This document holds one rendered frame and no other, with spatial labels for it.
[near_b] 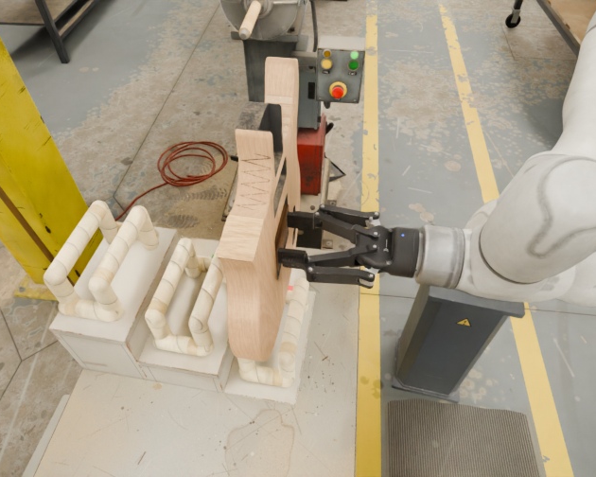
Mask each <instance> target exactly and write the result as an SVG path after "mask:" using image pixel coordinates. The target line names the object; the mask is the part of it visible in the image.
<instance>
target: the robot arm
mask: <svg viewBox="0 0 596 477"><path fill-rule="evenodd" d="M562 116H563V133H562V135H561V137H560V138H559V140H558V142H557V143H556V145H555V146H554V148H553V149H552V150H551V151H544V152H540V153H538V154H535V155H533V156H532V157H530V158H529V159H528V160H527V161H526V162H525V163H524V165H523V166H522V168H521V169H520V170H519V171H518V173H517V174H516V176H515V177H514V178H513V180H512V181H511V182H510V183H509V185H508V186H507V187H506V188H505V189H504V190H503V191H502V192H501V194H500V196H499V197H498V198H497V199H494V200H491V201H489V202H487V203H485V204H484V205H483V206H481V207H480V208H479V209H478V210H477V211H476V212H475V213H474V214H473V215H472V217H471V218H470V219H469V221H468V222H467V224H466V226H465V229H458V228H454V227H452V228H448V227H441V226H432V225H424V226H423V227H422V228H421V231H420V233H419V229H417V228H409V227H401V226H396V227H395V228H392V229H389V228H386V227H384V226H382V225H380V221H379V216H380V213H379V212H377V211H372V212H363V211H358V210H353V209H348V208H343V207H337V206H333V205H328V204H320V205H319V209H318V210H317V211H316V212H314V213H309V212H302V211H294V212H288V214H287V222H288V227H289V228H297V229H304V230H310V231H313V228H314V229H315V228H316V227H318V228H321V229H323V230H325V231H327V232H330V233H332V234H335V235H337V236H339V237H342V238H344V239H348V240H350V242H351V243H353V244H355V247H353V248H350V249H349V250H347V251H340V252H334V253H327V254H320V255H314V256H308V255H307V251H304V250H295V249H287V248H278V252H277V254H278V263H280V264H282V266H284V267H286V268H293V269H301V270H304V271H305V273H306V277H307V282H313V283H331V284H348V285H359V286H362V287H363V288H366V289H372V288H373V287H374V283H375V278H376V276H377V274H380V273H388V274H389V275H394V276H401V277H408V278H413V276H414V278H415V281H416V283H418V284H423V285H430V286H437V287H444V288H447V289H450V288H452V289H456V290H460V291H463V292H467V293H469V294H472V295H475V296H479V297H483V298H489V299H495V300H501V301H511V302H540V301H547V300H552V299H555V298H556V299H559V300H562V301H564V302H567V303H571V304H574V305H579V306H586V307H596V12H595V13H594V15H593V17H592V18H591V20H590V22H589V24H588V27H587V32H586V35H585V37H584V40H583V41H582V43H581V47H580V52H579V57H578V61H577V63H576V67H575V70H574V74H573V77H572V80H571V83H570V87H569V90H568V92H567V95H566V97H565V101H564V104H563V111H562ZM326 212H327V213H326ZM365 227H368V228H365ZM347 266H349V267H350V268H341V267H347ZM360 266H364V267H365V269H364V270H361V269H352V268H354V267H360Z"/></svg>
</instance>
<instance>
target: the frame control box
mask: <svg viewBox="0 0 596 477"><path fill-rule="evenodd" d="M365 47H366V39H365V38H360V37H342V36H324V35H321V36H320V37H319V42H318V46H317V64H316V66H308V67H307V69H308V70H313V69H314V70H315V74H316V93H315V100H316V101H322V102H323V103H324V106H325V108H326V109H329V108H330V105H331V102H339V103H355V104H359V98H360V90H361V83H362V74H363V66H364V61H365ZM325 49H329V50H331V53H332V54H331V56H330V57H329V58H325V57H324V55H323V52H324V50H325ZM354 50H356V51H358V52H359V57H358V58H357V59H355V60H353V59H351V57H350V53H351V52H352V51H354ZM324 60H329V61H331V66H330V67H329V68H324V67H323V61H324ZM350 62H357V63H358V68H357V69H355V70H352V69H350V68H349V63H350ZM335 87H341V88H342V89H343V96H342V97H340V98H335V97H333V96H332V90H333V89H334V88H335Z"/></svg>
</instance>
